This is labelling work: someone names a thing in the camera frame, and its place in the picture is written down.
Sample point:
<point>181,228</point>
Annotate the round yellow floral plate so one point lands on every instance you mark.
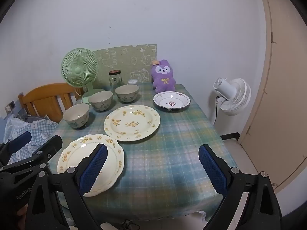
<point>132,124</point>

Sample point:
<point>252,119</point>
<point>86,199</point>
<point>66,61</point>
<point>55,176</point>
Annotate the white plate with red flower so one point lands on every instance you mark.
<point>168,98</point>

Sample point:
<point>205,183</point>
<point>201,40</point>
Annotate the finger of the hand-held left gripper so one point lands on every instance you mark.
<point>20,140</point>
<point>51,146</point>

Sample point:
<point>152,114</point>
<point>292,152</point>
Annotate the green desk fan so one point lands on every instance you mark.
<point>78,70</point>

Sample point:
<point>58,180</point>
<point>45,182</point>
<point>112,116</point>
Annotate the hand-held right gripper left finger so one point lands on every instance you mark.
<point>93,170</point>

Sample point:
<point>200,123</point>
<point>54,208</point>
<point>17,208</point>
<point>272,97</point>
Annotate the glass jar with dark lid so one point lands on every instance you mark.
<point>115,81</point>

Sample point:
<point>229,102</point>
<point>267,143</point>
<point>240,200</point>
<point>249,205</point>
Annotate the green printed mat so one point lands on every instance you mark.
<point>124,60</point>

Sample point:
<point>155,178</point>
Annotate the purple plush rabbit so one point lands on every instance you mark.
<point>164,81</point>

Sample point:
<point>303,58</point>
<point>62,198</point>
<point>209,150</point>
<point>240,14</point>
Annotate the beige door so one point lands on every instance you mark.
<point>283,100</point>

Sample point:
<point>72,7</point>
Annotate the scalloped yellow floral plate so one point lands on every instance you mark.
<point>74,153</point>

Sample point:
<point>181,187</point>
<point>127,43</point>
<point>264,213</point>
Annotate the round grey plate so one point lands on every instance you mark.
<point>100,102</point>

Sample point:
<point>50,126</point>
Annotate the wooden chair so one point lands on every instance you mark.
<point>45,93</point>

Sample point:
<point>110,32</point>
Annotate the white standing fan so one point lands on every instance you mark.
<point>236,95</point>

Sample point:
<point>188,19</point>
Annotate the blue gingham bear blanket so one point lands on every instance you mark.
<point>36,129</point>

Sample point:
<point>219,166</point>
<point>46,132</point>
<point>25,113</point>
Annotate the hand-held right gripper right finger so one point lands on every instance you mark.
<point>212,170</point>

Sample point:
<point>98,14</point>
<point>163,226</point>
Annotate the floral ceramic bowl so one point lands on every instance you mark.
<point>127,96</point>
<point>76,117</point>

